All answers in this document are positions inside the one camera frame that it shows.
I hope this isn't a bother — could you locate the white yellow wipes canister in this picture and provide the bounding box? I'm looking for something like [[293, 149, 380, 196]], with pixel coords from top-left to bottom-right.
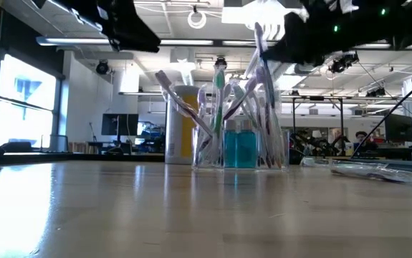
[[165, 85, 200, 166]]

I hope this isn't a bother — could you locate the white ring lamp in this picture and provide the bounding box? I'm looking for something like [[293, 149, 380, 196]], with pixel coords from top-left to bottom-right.
[[186, 9, 208, 29]]

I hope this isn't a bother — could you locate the person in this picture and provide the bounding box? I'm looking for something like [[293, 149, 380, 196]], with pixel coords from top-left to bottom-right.
[[353, 130, 379, 153]]

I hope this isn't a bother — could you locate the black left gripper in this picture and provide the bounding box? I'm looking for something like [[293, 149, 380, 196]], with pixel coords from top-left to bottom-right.
[[32, 0, 162, 54]]

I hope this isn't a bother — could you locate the black aluminium table frame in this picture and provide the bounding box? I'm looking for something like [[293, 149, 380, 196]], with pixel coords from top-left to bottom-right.
[[0, 153, 166, 162]]

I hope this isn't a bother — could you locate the large window dark frame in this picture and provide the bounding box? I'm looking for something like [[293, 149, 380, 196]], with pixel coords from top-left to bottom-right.
[[0, 53, 67, 151]]

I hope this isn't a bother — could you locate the black workstation frame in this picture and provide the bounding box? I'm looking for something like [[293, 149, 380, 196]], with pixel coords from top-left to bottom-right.
[[280, 93, 348, 153]]

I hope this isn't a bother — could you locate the long ceiling light rail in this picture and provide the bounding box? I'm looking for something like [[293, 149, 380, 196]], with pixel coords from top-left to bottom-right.
[[35, 35, 412, 50]]

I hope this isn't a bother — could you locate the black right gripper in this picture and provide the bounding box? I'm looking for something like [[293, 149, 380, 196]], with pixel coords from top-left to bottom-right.
[[262, 0, 350, 66]]

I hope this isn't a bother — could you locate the blue mouthwash bottle grey cap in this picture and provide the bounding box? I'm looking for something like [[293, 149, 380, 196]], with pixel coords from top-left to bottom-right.
[[223, 120, 237, 168], [236, 120, 258, 169]]

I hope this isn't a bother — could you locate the black monitor on arm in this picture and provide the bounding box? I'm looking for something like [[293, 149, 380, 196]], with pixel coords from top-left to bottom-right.
[[384, 113, 412, 143]]

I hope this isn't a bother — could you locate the purple toothbrush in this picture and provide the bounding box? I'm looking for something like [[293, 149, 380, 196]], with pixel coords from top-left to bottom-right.
[[254, 66, 284, 168], [196, 84, 209, 166], [221, 75, 260, 123], [154, 70, 214, 166]]

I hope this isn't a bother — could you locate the black monitor by white wall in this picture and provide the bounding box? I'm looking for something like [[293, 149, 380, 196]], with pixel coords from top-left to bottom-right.
[[101, 113, 140, 136]]

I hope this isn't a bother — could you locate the blue toothbrush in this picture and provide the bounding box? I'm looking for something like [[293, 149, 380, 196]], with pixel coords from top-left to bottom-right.
[[254, 21, 277, 110]]

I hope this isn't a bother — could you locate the clear acrylic organizer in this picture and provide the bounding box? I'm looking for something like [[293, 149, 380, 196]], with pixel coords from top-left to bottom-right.
[[191, 127, 289, 171]]

